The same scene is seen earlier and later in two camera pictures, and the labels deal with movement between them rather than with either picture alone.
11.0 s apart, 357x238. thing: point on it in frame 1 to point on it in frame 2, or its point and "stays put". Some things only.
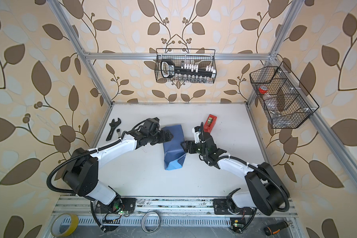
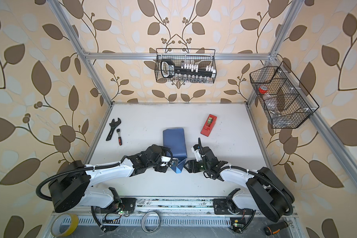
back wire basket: [182, 65] stays put
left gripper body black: [155, 137] to [156, 164]
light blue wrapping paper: [174, 153] stays put
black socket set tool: [168, 70] stays put
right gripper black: [188, 143] to [195, 168]
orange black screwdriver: [271, 229] stays put
